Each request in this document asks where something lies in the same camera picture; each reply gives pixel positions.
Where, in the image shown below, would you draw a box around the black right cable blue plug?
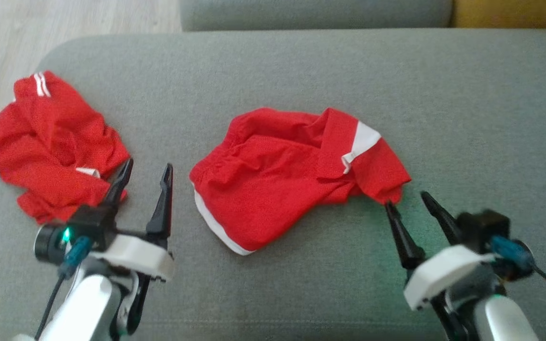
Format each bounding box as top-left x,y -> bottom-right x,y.
490,235 -> 546,298

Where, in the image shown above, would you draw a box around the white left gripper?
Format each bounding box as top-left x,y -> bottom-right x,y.
88,159 -> 175,334

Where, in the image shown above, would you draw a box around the black left cable blue plug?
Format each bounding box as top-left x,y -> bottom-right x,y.
34,236 -> 94,339

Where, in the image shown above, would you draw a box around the black cable blue plug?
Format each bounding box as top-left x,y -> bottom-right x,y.
490,235 -> 546,298
34,236 -> 94,339

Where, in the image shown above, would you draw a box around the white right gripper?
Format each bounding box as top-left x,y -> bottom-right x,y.
385,191 -> 494,341

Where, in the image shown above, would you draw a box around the red shorts with white trim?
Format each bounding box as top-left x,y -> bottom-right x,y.
189,107 -> 412,256

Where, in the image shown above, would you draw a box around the large yellow sofa back cushion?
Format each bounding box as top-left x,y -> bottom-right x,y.
451,0 -> 546,30

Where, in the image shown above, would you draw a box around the grey sofa seat cushion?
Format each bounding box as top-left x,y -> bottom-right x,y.
180,0 -> 454,32

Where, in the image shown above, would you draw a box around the red shirt with white stripes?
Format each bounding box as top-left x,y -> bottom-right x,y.
0,70 -> 131,225

